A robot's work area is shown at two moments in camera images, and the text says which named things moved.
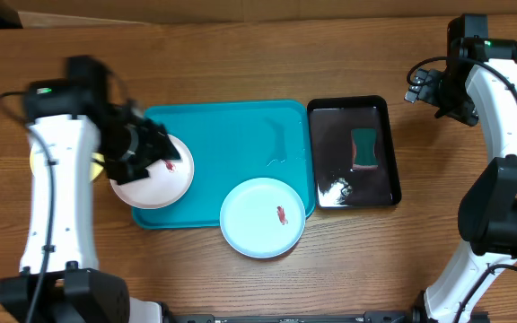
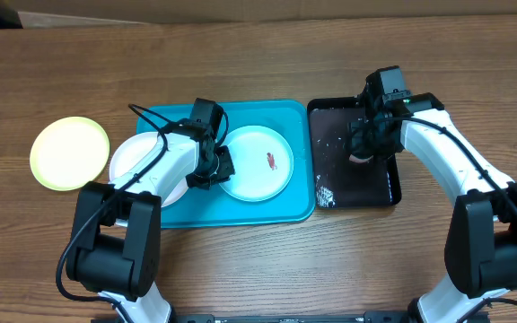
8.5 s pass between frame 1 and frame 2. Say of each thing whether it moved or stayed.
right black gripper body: moved
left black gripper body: moved
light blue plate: moved
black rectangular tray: stayed
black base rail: stayed
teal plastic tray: stayed
